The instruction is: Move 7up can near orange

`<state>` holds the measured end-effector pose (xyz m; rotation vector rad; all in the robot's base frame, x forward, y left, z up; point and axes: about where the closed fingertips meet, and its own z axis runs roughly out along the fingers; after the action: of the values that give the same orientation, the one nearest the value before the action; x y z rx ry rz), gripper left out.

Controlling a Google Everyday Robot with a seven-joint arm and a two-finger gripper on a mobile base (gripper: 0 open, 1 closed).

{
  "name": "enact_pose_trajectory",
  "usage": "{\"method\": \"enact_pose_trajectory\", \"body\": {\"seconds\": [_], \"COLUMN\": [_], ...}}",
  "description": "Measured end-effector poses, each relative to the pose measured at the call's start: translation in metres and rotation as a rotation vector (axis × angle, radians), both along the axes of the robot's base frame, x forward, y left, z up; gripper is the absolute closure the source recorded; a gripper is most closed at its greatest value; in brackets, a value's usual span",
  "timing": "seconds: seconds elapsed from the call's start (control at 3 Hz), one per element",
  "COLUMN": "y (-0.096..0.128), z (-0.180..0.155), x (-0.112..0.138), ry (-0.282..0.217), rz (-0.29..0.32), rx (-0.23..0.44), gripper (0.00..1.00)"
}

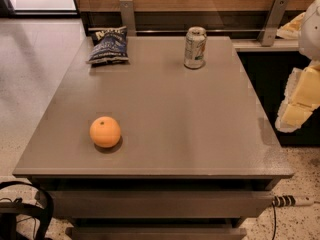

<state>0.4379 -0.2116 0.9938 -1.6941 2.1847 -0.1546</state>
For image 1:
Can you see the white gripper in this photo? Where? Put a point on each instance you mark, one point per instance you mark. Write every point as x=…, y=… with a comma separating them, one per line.
x=310, y=34

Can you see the metal wall bracket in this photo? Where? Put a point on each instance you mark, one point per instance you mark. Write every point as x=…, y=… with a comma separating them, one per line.
x=267, y=35
x=128, y=16

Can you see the blue chip bag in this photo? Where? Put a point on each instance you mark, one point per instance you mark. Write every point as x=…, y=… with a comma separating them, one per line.
x=110, y=45

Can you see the grey drawer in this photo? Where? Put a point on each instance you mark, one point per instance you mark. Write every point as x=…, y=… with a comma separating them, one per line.
x=123, y=233
x=160, y=204

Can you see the white power strip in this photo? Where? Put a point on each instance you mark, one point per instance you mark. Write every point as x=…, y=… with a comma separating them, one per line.
x=292, y=201

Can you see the left metal wall bracket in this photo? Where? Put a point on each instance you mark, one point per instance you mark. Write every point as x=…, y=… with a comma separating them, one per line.
x=128, y=16

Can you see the silver 7up soda can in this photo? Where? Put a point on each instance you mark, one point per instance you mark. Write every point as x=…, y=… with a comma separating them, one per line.
x=195, y=43

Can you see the right metal wall bracket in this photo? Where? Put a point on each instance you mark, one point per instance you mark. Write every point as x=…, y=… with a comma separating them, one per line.
x=267, y=35

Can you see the orange fruit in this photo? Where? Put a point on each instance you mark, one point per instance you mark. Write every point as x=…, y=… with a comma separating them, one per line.
x=105, y=132

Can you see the upper grey drawer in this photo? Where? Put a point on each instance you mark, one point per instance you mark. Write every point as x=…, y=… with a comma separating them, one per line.
x=160, y=204

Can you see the lower grey drawer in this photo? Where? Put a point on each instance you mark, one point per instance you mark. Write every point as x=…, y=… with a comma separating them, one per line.
x=123, y=233

